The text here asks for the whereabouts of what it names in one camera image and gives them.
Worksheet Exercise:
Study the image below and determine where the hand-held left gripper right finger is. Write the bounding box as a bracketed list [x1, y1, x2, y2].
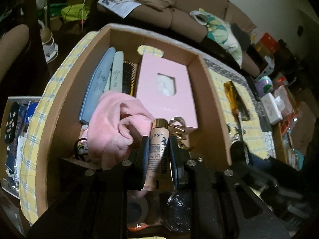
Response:
[168, 136, 291, 239]

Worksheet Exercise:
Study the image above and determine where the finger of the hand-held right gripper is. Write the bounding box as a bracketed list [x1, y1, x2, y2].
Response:
[229, 141, 273, 170]

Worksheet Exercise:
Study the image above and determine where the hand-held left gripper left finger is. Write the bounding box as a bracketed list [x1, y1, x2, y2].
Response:
[30, 136, 151, 239]

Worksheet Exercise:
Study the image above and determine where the beige foundation tube gold cap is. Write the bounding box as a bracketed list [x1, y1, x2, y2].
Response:
[143, 118, 170, 192]

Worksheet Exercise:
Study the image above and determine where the gold hair claw clip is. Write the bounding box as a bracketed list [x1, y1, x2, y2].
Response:
[168, 116, 192, 152]

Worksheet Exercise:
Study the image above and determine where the pink fluffy cloth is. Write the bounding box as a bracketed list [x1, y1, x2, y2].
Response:
[86, 91, 156, 172]

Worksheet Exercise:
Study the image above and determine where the black hairbrush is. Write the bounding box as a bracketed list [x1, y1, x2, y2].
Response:
[122, 60, 139, 96]

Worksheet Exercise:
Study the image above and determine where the blue nail file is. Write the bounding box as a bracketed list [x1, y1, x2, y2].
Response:
[79, 47, 116, 125]

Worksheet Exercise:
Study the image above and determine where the brown cardboard box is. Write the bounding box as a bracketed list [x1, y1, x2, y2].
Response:
[35, 23, 232, 219]

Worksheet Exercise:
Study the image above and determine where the white patterned box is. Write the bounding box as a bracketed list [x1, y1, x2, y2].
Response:
[260, 93, 283, 125]

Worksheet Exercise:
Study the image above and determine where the pink tissue box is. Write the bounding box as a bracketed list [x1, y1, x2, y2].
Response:
[136, 53, 198, 130]

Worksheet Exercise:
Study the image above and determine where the black glittery case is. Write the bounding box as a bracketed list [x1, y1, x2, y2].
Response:
[164, 190, 197, 232]

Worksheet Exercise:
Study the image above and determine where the amber translucent comb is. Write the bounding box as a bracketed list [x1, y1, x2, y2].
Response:
[224, 81, 241, 116]

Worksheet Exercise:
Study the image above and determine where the small black gadget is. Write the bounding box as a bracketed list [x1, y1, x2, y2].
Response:
[74, 139, 90, 158]

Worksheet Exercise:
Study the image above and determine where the pink patterned box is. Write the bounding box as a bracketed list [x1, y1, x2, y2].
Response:
[273, 85, 294, 116]

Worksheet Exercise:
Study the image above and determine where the purple green round toy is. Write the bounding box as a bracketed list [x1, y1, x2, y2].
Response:
[255, 76, 273, 97]

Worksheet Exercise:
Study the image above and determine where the red gift box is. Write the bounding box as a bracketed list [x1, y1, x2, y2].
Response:
[257, 32, 279, 53]

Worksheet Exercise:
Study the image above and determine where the yellow plaid tablecloth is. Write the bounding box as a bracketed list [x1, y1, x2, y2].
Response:
[20, 31, 265, 226]

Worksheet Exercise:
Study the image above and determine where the dark grey cushion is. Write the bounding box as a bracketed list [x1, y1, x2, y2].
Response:
[230, 23, 251, 51]

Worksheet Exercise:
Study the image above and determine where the clear storage bin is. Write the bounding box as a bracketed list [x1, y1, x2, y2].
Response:
[0, 96, 43, 200]

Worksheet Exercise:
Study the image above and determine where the black patterned sock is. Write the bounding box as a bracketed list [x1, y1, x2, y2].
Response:
[4, 102, 20, 145]

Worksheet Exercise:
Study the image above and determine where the brown sofa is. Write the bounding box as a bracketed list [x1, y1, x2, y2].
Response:
[97, 0, 265, 77]

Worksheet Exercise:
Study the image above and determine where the white printed leaflet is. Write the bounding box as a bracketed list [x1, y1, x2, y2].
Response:
[97, 0, 140, 19]

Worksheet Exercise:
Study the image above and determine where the green yellow bag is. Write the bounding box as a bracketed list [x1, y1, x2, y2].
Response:
[47, 1, 91, 28]

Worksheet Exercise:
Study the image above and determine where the brown armchair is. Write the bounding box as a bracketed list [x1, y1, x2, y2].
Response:
[0, 24, 30, 80]

